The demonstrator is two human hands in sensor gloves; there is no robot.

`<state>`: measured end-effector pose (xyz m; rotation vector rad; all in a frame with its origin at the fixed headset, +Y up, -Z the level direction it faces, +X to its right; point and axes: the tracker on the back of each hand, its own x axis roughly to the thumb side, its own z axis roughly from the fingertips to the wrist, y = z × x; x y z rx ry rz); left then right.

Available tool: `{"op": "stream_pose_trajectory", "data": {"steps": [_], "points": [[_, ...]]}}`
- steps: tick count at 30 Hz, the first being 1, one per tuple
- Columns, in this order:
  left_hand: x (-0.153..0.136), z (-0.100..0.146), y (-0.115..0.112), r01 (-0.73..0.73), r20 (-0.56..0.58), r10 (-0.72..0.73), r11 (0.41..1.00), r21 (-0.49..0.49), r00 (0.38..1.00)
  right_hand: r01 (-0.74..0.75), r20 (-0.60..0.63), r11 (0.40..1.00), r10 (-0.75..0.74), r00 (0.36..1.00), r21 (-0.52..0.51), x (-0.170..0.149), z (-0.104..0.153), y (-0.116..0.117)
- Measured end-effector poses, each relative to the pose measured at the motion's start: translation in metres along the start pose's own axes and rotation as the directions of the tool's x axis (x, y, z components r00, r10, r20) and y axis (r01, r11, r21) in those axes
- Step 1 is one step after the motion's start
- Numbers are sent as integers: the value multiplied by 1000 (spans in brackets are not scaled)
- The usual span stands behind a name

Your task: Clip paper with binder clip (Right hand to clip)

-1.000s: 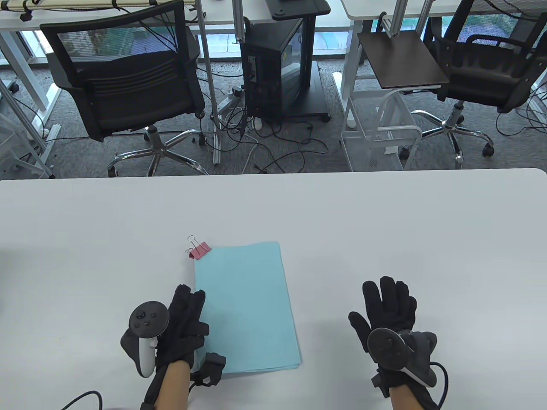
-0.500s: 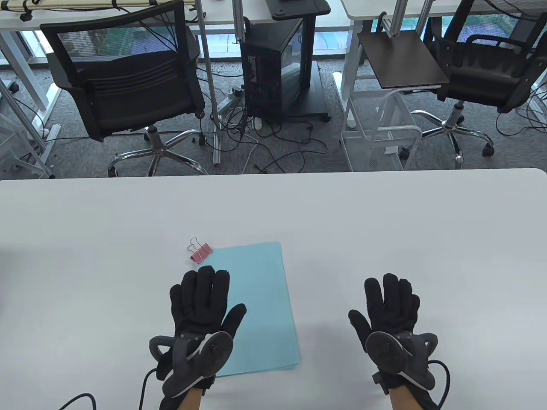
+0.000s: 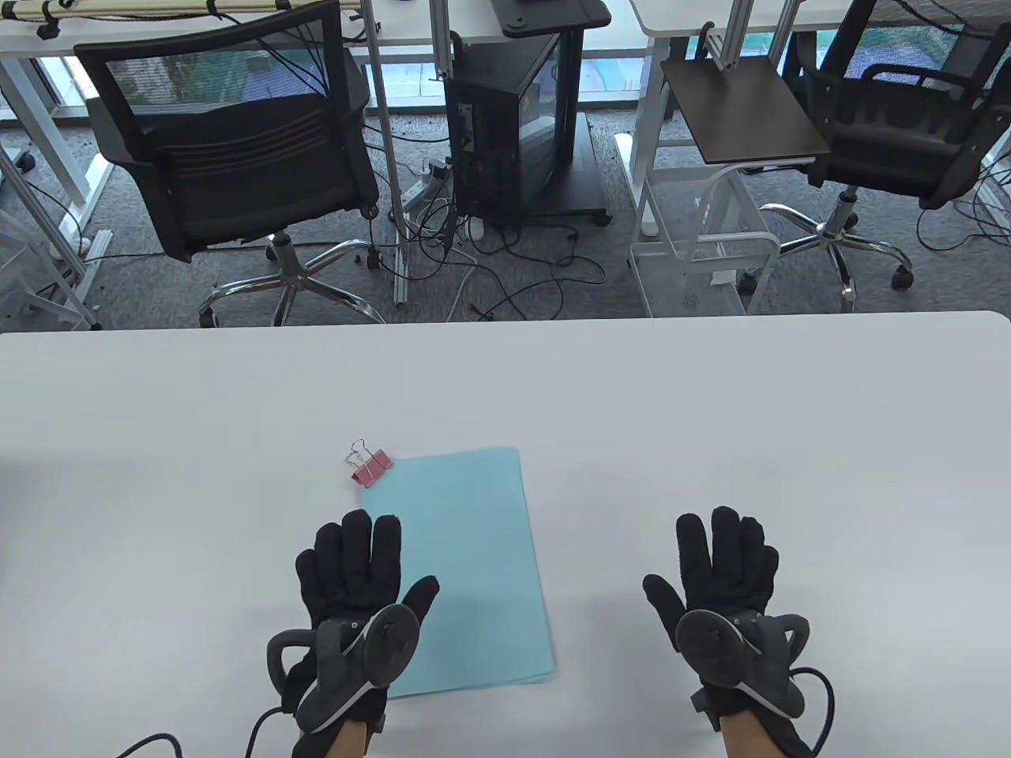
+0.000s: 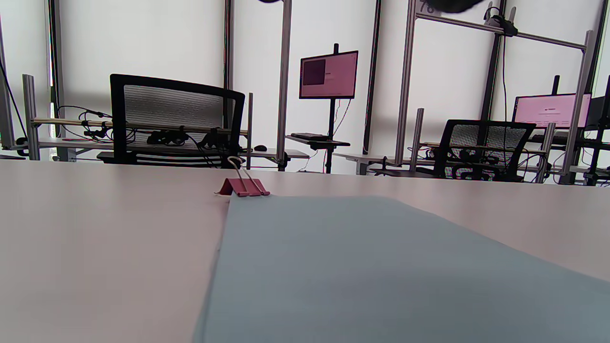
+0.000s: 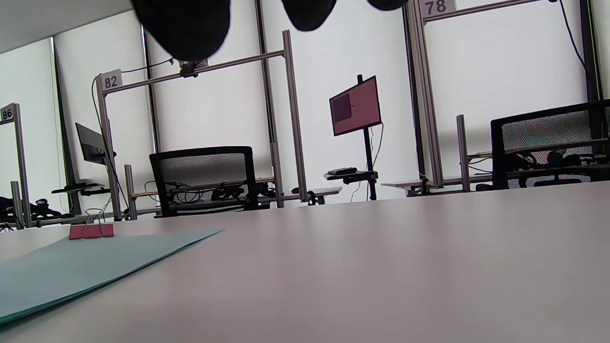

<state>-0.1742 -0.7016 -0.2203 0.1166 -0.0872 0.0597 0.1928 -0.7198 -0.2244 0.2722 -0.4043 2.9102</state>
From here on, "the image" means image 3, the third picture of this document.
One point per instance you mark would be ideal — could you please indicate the person's right hand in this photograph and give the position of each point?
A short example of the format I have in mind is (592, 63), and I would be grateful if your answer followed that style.
(731, 572)

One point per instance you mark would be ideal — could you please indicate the person's left hand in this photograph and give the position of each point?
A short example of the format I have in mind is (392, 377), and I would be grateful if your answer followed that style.
(347, 576)

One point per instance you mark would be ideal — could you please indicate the person's right middle finger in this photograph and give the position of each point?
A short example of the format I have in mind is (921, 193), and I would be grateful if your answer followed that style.
(725, 541)

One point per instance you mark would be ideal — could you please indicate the person's left middle finger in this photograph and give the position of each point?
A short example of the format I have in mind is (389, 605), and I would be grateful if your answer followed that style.
(355, 541)

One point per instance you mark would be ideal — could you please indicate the person's right thumb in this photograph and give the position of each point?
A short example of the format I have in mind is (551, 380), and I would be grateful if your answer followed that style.
(662, 602)

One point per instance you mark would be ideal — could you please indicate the person's right little finger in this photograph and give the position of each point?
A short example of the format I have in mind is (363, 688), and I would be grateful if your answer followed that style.
(769, 570)

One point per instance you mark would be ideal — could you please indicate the person's left thumb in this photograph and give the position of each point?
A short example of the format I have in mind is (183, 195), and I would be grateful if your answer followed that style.
(419, 598)

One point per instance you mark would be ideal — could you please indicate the person's left little finger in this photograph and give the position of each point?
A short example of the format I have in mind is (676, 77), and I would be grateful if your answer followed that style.
(306, 575)

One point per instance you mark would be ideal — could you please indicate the person's left forearm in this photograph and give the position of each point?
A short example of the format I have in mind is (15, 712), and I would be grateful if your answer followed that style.
(345, 742)

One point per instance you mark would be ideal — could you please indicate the person's right forearm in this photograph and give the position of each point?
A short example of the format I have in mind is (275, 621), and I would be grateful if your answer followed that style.
(750, 738)

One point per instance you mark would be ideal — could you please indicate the light blue paper sheet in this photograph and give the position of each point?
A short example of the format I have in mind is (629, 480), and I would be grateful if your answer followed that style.
(466, 568)

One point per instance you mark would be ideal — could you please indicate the grey tracker on left glove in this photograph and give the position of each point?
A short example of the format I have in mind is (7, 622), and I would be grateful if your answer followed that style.
(371, 647)

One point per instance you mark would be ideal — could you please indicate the grey tracker on glove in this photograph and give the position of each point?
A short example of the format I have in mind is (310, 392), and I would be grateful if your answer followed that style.
(371, 647)
(723, 647)

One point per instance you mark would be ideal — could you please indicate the grey tracker on right glove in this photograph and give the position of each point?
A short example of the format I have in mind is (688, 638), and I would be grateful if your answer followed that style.
(723, 647)

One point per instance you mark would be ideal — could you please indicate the pink binder clip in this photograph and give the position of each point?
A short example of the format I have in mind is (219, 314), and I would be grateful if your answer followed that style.
(371, 466)

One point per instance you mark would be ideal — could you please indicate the white power strip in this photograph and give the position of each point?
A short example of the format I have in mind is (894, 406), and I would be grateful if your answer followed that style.
(419, 193)

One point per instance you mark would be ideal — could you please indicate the black mesh office chair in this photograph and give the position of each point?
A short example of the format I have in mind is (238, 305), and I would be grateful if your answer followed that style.
(237, 150)

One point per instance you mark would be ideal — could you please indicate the black rolling stand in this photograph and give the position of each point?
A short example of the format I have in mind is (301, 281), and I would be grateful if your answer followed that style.
(580, 142)

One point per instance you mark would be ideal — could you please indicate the dark brown board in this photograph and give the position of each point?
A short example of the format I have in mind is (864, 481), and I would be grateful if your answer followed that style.
(742, 110)

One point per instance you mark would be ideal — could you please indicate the black computer tower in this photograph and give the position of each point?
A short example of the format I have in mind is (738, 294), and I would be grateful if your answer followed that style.
(505, 126)

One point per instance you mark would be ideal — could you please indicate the black office chair with armrests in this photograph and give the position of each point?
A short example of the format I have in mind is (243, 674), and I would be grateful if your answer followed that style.
(892, 118)

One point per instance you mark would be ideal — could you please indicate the white desk with rounded corner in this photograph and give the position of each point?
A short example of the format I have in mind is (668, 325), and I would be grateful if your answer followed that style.
(671, 16)

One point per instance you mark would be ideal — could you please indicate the cream bar with black clamps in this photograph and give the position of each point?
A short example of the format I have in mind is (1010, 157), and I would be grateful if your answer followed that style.
(158, 9)

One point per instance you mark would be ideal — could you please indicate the aluminium profile post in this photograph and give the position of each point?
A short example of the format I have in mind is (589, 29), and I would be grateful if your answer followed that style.
(391, 158)

